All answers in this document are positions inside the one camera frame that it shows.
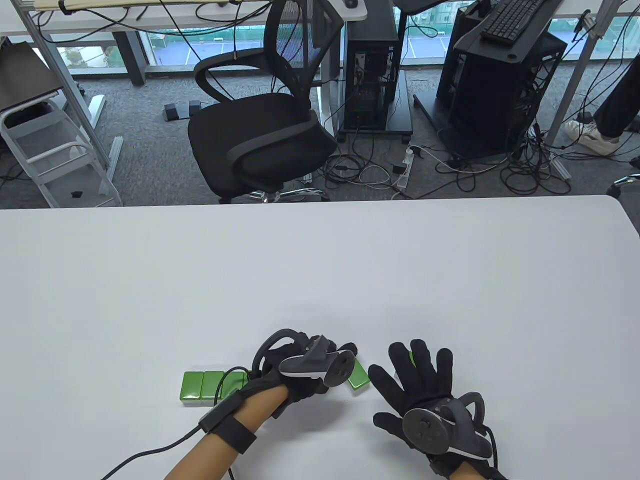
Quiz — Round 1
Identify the aluminium frame post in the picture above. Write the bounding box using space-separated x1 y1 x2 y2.
545 0 623 181
15 0 123 173

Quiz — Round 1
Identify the black chair caster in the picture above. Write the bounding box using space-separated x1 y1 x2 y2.
606 174 640 198

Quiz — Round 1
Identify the group of green mahjong tiles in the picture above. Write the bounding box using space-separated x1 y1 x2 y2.
179 356 372 405

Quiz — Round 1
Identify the person's right forearm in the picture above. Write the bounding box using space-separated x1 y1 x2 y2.
450 461 491 480

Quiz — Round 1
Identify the black wheeled cart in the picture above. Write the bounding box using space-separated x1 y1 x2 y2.
337 70 415 143

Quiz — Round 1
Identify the black flat board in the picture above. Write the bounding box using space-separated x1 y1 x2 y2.
0 41 65 113

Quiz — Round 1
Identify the person's left hand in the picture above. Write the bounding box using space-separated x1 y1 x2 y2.
239 332 359 420

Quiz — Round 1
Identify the grey left hand controller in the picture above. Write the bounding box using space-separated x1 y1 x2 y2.
250 329 357 388

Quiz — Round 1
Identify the grey right hand controller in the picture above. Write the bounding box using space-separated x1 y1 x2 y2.
402 392 493 461

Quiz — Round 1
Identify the black wrist sensor strap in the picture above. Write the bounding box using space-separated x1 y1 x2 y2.
198 392 258 455

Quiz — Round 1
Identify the black open computer case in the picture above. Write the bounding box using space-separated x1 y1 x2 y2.
437 37 563 158

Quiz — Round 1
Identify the white power strip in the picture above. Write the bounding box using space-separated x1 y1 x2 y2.
392 145 417 190

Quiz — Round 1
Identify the black computer tower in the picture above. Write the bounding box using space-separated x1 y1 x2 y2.
344 20 401 132

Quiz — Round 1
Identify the black keyboard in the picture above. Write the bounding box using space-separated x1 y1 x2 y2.
480 0 551 47

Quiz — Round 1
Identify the person's right hand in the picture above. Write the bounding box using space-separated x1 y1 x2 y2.
368 340 501 478

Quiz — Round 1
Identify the black office chair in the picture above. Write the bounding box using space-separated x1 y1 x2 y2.
187 0 346 205

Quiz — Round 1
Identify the grey hand controller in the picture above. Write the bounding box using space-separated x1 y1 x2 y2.
402 392 493 461
250 329 357 388

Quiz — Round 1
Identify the person's left forearm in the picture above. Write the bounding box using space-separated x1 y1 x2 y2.
162 385 291 480

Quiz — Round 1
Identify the white step shelf cart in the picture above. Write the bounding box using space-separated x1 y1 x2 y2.
0 100 123 208

